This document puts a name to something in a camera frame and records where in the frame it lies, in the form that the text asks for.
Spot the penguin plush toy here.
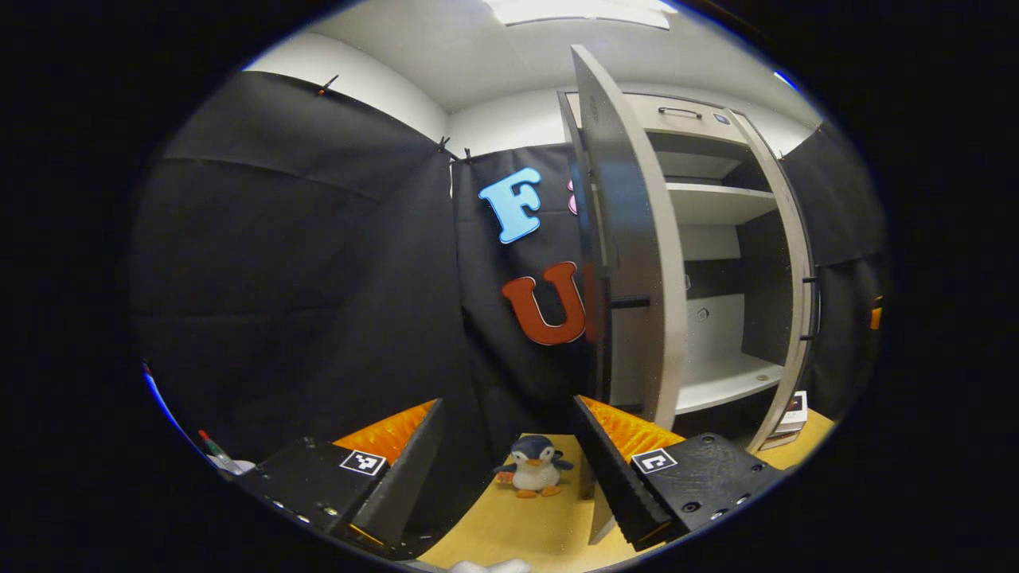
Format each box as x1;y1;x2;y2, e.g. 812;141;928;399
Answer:
494;435;575;500

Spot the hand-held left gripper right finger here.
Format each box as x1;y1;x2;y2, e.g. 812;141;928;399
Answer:
570;396;787;552

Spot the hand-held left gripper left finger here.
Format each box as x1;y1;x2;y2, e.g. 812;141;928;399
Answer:
235;398;446;552

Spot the grey cabinet door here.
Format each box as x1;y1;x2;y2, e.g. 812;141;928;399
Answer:
726;107;821;454
569;44;690;547

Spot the white book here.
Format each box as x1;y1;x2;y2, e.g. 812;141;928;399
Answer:
774;390;810;435

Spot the grey cabinet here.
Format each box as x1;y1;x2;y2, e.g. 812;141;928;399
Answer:
557;90;821;454

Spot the black backdrop cloth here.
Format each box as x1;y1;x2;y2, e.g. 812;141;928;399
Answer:
131;70;889;478

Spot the red capped marker pen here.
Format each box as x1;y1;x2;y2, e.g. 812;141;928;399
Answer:
197;430;238;472

